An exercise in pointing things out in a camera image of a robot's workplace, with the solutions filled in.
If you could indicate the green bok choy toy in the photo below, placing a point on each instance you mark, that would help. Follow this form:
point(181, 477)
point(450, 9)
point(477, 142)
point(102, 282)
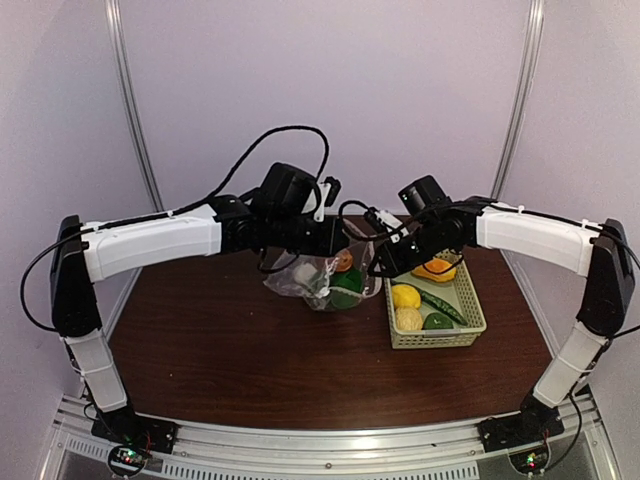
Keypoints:
point(325, 291)

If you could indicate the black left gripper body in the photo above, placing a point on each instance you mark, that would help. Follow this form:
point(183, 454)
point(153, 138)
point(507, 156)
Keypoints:
point(288, 234)

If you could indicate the pale green perforated basket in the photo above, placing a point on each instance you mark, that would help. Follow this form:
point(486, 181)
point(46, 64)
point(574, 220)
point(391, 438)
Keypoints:
point(460, 293)

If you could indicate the dark green cucumber toy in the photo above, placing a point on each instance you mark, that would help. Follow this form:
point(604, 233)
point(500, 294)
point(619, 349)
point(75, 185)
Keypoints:
point(443, 307)

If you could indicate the orange mango slice toy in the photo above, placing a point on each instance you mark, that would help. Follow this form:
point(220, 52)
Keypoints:
point(436, 270)

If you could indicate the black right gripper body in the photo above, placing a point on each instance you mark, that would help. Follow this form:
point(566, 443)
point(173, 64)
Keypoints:
point(429, 243)

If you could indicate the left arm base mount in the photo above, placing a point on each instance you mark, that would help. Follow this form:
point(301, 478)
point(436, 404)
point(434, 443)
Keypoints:
point(124, 426)

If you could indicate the left aluminium corner post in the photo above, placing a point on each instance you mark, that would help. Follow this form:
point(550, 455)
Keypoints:
point(116, 32)

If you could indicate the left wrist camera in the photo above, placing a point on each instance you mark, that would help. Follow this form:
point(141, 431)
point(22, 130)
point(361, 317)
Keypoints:
point(325, 194)

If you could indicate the green pepper toy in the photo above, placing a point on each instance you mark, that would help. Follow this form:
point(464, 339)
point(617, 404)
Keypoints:
point(437, 321)

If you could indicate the beige walnut toy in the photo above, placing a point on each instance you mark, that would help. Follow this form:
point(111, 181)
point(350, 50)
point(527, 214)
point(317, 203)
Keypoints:
point(408, 319)

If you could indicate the aluminium corner post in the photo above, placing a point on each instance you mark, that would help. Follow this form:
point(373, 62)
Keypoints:
point(529, 59)
point(116, 32)

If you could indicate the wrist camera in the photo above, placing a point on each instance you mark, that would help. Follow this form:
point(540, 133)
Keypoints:
point(385, 224)
point(325, 194)

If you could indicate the clear zip top bag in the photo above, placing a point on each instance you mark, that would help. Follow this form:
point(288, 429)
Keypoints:
point(280, 279)

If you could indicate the yellow lemon toy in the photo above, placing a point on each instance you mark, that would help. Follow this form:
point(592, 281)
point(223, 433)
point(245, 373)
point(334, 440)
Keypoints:
point(405, 296)

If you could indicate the brown potato toy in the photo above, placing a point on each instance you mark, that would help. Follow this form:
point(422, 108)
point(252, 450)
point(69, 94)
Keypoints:
point(344, 261)

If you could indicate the left circuit board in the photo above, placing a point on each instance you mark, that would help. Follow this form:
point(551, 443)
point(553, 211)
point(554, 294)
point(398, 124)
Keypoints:
point(123, 460)

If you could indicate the circuit board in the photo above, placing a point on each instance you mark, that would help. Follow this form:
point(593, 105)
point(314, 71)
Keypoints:
point(123, 460)
point(529, 461)

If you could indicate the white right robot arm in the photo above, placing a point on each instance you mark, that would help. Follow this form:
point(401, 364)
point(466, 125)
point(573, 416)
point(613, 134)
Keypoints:
point(598, 254)

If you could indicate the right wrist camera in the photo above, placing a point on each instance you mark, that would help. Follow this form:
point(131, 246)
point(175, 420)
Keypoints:
point(385, 224)

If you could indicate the right aluminium corner post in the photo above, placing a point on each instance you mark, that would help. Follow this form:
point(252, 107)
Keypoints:
point(529, 59)

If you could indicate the aluminium front rail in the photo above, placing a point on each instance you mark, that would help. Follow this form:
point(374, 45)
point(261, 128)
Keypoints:
point(450, 450)

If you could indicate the right circuit board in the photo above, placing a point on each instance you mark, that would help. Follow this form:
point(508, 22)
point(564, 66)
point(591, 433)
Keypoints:
point(529, 461)

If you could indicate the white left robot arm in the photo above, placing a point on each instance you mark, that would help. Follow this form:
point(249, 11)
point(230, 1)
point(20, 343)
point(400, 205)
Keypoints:
point(89, 253)

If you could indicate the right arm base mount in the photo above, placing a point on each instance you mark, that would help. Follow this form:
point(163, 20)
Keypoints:
point(528, 426)

